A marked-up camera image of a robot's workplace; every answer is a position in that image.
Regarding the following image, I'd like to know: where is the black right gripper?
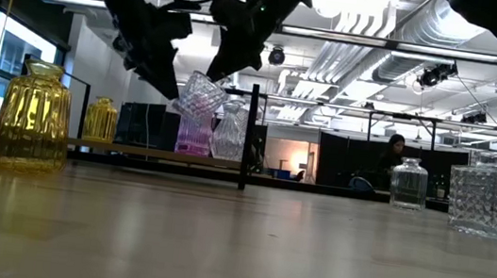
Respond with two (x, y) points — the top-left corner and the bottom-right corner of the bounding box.
(206, 0), (314, 93)

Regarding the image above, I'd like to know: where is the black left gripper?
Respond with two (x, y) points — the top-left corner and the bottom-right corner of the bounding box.
(108, 0), (192, 102)

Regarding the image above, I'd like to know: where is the clear textured jar vase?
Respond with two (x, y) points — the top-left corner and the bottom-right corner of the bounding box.
(169, 68), (232, 130)

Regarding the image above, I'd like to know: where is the pink ringed bottle vase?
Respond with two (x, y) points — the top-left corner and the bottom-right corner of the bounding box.
(174, 109), (216, 158)

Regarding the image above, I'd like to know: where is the small amber ribbed vase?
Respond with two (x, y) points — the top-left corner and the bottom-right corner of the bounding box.
(81, 93), (122, 145)

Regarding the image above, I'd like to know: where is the clear faceted vase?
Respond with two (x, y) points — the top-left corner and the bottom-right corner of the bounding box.
(207, 98), (252, 163)

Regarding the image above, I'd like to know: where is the black ceiling spotlight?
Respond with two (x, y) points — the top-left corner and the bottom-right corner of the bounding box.
(461, 109), (489, 126)
(266, 44), (289, 68)
(416, 58), (460, 92)

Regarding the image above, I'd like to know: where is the long ceiling light bar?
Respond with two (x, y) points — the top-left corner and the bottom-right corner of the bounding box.
(36, 0), (497, 66)

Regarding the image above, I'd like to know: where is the black room divider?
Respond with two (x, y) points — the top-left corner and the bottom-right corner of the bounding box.
(313, 129), (472, 204)

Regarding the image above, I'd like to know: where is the large amber ribbed vase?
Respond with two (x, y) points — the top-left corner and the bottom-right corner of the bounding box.
(0, 55), (79, 179)

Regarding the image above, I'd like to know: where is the dark blue office chair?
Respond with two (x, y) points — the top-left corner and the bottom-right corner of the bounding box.
(348, 174), (375, 194)

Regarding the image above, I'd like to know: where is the person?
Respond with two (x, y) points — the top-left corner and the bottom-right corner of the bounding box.
(373, 130), (409, 195)

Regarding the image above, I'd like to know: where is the clear ribbed jar vase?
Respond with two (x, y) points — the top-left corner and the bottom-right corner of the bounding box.
(387, 155), (432, 213)

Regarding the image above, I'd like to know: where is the clear square diamond-cut vase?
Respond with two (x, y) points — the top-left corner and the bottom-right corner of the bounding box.
(442, 145), (497, 240)

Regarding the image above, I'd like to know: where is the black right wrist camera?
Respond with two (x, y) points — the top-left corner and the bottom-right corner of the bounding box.
(207, 0), (234, 29)

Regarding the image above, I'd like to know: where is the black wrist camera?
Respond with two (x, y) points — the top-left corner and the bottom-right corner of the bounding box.
(207, 0), (234, 29)
(149, 2), (197, 45)

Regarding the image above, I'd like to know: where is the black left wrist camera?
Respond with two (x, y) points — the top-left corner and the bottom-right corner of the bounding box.
(149, 2), (197, 45)

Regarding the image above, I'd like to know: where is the wooden shelf black frame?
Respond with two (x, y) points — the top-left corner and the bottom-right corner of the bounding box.
(9, 53), (262, 192)

